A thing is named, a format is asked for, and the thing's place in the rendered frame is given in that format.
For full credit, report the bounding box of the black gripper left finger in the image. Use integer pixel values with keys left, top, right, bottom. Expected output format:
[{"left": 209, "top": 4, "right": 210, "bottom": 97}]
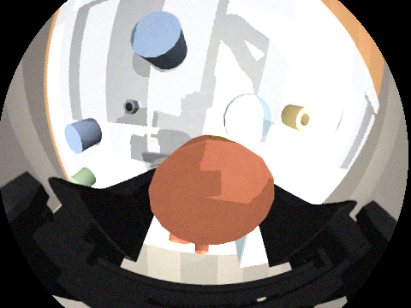
[{"left": 48, "top": 167, "right": 157, "bottom": 263}]

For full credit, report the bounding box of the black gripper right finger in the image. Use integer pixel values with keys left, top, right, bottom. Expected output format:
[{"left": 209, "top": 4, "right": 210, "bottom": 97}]
[{"left": 259, "top": 184, "right": 357, "bottom": 267}]

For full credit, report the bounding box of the small grey hex nut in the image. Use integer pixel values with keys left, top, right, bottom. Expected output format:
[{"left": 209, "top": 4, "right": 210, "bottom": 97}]
[{"left": 123, "top": 99, "right": 140, "bottom": 114}]

